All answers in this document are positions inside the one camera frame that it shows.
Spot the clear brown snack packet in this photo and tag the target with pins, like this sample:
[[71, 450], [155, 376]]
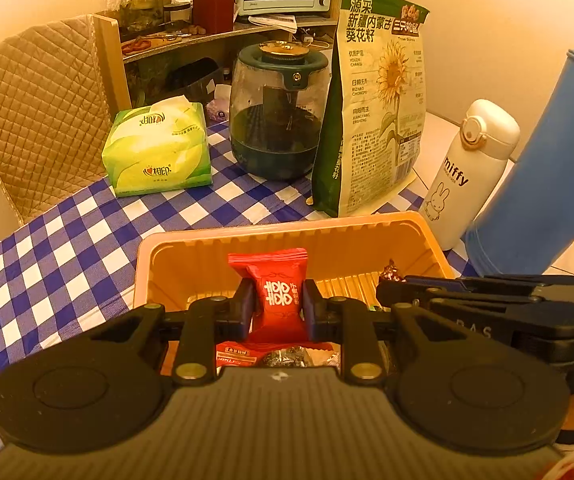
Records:
[[324, 357]]

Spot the glass jar dark green lid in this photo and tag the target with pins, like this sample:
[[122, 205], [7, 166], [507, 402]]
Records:
[[277, 125]]

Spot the stack of papers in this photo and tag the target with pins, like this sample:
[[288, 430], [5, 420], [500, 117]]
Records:
[[274, 22]]

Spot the black plastic container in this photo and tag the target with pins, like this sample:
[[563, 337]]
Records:
[[194, 77]]

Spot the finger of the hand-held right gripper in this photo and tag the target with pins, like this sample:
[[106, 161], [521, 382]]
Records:
[[492, 280], [417, 291]]

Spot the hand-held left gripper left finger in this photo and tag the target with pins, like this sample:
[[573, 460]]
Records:
[[245, 306]]

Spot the green tissue pack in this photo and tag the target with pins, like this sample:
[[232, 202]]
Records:
[[157, 155]]

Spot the orange plastic basket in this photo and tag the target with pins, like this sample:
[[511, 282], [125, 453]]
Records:
[[192, 255]]

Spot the dark red box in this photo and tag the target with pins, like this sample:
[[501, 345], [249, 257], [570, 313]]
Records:
[[213, 10]]

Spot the wooden shelf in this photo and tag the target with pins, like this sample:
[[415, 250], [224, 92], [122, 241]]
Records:
[[112, 55]]

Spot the quilted beige chair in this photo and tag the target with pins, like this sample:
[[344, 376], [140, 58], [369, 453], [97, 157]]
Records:
[[37, 120]]

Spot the sunflower seed bag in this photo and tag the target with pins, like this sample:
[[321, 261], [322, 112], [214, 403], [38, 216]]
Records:
[[377, 110]]

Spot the blue white checkered tablecloth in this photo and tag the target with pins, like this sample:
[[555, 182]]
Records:
[[67, 260]]

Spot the white insulated bottle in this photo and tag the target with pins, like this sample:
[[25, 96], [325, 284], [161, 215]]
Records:
[[467, 175]]

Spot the large red snack packet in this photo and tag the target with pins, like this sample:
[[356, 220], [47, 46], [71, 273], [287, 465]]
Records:
[[277, 300]]

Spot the blue thermos jug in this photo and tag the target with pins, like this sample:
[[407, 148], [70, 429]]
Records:
[[542, 170]]

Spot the small black-lid jar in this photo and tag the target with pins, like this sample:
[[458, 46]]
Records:
[[177, 12]]

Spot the orange-lid glass jar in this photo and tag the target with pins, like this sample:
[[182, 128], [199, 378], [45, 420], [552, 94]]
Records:
[[142, 5]]

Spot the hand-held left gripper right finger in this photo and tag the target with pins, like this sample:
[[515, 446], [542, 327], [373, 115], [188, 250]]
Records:
[[312, 307]]

